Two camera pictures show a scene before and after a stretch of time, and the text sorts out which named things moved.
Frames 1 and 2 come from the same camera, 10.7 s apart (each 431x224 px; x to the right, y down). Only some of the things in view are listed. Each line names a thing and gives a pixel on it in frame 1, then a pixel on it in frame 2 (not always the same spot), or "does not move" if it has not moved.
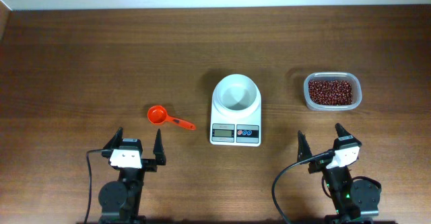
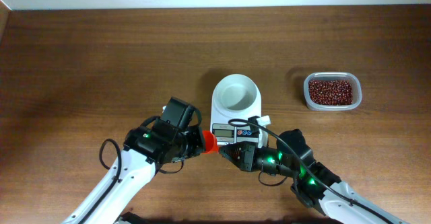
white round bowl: x=236 y=93 does not move
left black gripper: x=151 y=164 to x=198 y=145
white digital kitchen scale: x=235 y=118 does not move
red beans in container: x=330 y=92 does not move
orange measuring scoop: x=158 y=115 to x=211 y=145
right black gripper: x=304 y=152 to x=246 y=161
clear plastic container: x=332 y=91 does not move
